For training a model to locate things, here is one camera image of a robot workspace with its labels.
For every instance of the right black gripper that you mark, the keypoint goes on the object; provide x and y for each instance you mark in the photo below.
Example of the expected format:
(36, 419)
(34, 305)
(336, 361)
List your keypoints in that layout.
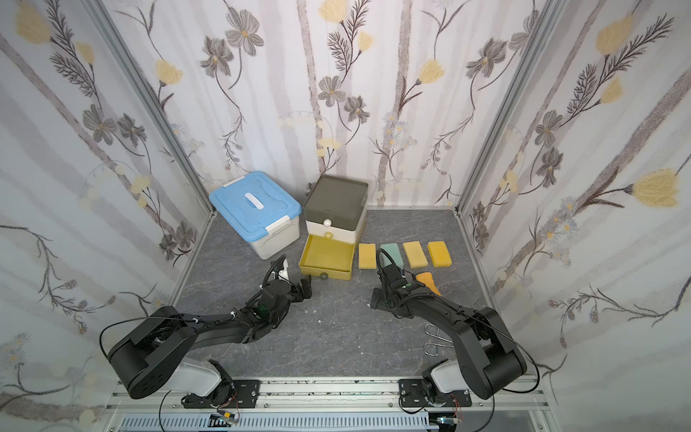
(389, 292)

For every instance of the green three-drawer cabinet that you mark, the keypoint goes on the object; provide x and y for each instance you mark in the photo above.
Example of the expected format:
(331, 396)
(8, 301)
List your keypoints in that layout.
(335, 214)

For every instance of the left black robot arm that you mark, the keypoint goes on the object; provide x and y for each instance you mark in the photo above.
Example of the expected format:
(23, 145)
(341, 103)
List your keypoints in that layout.
(153, 356)

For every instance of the pale yellow sponge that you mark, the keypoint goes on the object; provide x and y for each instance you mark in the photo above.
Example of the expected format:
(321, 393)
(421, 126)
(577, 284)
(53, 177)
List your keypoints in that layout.
(415, 254)

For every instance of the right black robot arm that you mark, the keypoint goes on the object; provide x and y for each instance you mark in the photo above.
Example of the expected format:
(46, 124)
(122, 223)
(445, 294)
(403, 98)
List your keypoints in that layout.
(487, 356)

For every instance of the blue lid storage box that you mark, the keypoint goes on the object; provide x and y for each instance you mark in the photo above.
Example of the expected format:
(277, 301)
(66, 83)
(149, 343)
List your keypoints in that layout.
(260, 211)

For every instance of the white cable duct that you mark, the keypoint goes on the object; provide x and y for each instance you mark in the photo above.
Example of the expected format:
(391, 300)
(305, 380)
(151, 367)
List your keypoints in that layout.
(339, 421)

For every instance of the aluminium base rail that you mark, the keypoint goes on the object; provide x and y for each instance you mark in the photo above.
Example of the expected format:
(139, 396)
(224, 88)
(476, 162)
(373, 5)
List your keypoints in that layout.
(525, 410)

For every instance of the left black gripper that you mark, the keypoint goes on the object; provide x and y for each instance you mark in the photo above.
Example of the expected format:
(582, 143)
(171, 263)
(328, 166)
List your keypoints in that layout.
(294, 290)

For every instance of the orange sponge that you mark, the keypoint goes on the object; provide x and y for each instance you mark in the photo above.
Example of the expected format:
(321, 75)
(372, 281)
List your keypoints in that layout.
(427, 279)

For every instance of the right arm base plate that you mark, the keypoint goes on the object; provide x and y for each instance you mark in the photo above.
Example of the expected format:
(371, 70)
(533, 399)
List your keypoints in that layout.
(419, 393)

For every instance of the yellow green-backed sponge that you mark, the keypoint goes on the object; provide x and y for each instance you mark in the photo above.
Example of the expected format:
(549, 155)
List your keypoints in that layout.
(367, 256)

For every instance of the metal wire hook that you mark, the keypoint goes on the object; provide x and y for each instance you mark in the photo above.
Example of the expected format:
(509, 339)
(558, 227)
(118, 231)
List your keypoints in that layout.
(436, 341)

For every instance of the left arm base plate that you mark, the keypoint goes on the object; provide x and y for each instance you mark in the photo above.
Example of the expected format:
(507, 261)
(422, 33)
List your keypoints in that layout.
(240, 394)

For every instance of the light green sponge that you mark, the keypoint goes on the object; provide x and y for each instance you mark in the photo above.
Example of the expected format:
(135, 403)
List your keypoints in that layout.
(391, 254)

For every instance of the bright yellow sponge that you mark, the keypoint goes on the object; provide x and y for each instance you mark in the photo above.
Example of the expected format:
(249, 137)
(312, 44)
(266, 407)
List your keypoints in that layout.
(439, 254)

